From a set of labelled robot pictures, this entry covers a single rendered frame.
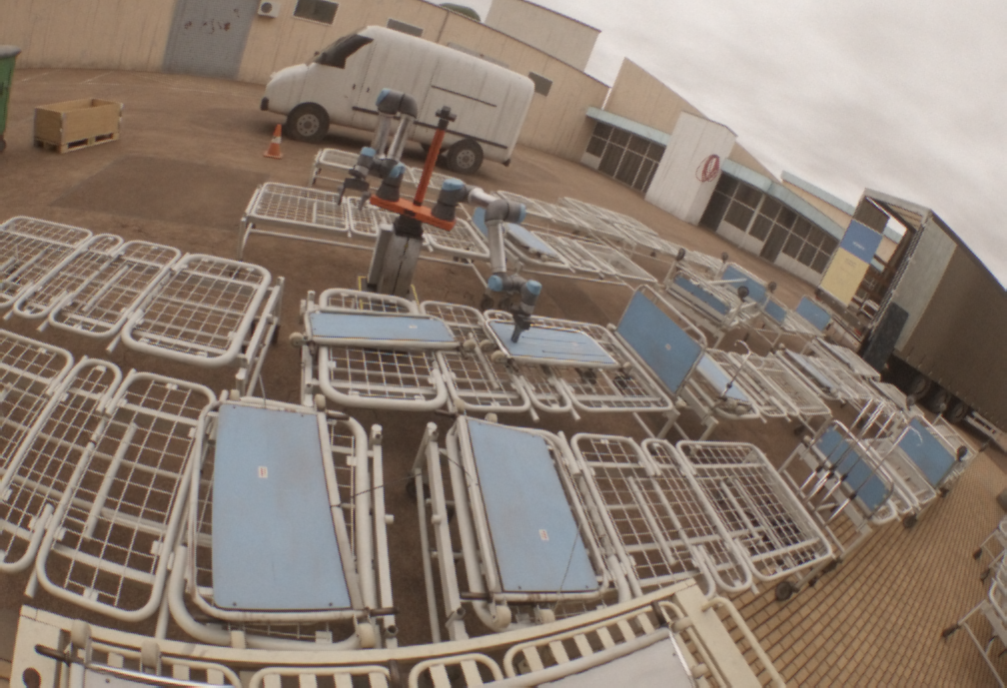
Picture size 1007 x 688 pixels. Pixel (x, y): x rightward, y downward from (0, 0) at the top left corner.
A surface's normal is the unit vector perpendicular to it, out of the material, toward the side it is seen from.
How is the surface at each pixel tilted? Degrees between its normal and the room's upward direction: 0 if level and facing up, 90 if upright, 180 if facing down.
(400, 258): 90
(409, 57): 86
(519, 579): 8
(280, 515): 5
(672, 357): 90
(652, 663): 6
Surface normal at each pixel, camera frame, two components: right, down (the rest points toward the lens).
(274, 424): 0.41, -0.84
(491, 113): 0.45, 0.51
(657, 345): -0.88, -0.12
